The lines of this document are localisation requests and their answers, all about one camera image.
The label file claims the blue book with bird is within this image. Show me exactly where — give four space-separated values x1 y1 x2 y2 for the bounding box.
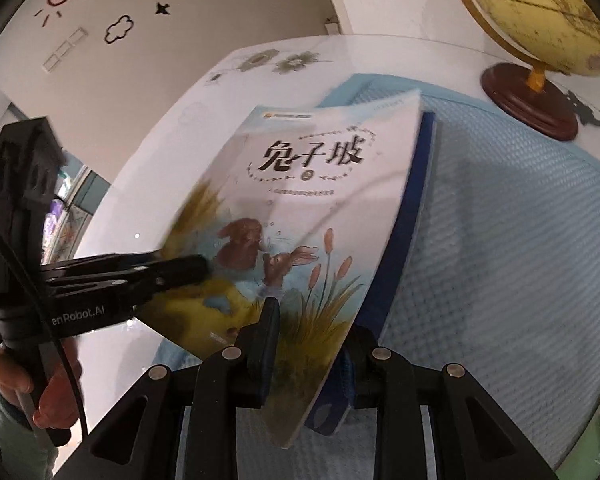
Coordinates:
302 110 437 433

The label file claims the light blue quilted mat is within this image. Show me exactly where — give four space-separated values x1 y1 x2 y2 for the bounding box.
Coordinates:
150 74 600 480

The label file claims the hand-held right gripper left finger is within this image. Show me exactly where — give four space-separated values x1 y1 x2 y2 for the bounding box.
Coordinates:
82 297 281 480

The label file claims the white book with rabbits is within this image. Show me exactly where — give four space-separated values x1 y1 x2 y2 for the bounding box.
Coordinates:
135 89 423 448

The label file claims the person's grey-green clothing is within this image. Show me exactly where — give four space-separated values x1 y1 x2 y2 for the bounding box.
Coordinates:
0 385 61 480

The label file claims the person's left hand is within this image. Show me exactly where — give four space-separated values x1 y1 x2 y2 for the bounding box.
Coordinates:
0 339 84 431

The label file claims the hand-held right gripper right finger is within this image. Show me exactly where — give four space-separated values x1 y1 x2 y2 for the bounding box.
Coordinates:
337 326 561 480

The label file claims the antique yellow globe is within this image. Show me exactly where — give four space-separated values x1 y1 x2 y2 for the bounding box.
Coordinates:
442 0 600 142

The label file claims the group of wall stickers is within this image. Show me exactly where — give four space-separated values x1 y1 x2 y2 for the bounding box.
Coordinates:
32 0 296 73

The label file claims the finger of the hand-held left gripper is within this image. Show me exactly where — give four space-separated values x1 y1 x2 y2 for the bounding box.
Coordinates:
40 251 210 311

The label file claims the small black ornament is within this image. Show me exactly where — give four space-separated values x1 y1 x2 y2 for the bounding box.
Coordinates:
564 89 600 128

